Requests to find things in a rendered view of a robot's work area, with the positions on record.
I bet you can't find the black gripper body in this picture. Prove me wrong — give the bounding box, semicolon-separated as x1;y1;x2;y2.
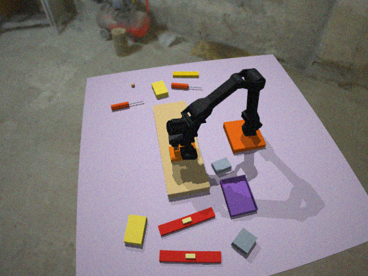
181;132;198;160

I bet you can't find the tan wooden panel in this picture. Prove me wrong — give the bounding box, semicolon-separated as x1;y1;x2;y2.
153;101;210;199

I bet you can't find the purple rectangular tray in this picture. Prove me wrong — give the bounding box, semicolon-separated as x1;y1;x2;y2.
220;174;258;217

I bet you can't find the red flat bar with yellow centre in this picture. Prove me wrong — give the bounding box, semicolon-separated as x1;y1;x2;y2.
159;250;221;263
158;207;215;236

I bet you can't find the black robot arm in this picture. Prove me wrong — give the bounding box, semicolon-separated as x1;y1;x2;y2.
167;68;266;147

